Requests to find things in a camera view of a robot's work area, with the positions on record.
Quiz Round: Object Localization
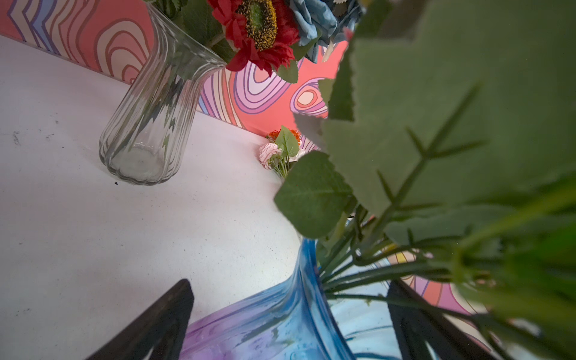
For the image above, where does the white green flower bunch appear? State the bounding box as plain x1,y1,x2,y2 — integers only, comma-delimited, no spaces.
292,0,576,360

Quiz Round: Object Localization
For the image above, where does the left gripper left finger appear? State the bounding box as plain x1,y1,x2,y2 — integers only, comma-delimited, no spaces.
89,279,194,359

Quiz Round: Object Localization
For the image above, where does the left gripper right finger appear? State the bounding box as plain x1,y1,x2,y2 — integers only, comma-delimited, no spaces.
385,280,493,359

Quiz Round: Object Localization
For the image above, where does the clear ribbed glass vase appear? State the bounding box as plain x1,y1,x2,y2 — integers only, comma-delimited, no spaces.
99,4,225,185

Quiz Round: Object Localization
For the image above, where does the orange flower stem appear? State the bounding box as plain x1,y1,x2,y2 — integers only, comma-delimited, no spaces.
257,127,306,179

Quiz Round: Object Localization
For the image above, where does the blue purple glass vase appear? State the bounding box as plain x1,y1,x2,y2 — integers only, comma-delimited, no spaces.
179,240,401,359

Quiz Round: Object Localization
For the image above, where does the teal rose flower stem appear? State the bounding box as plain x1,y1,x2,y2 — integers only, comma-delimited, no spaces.
286,0,366,63

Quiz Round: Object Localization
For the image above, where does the red flower stem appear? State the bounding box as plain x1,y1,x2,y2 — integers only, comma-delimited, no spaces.
208,0,299,74

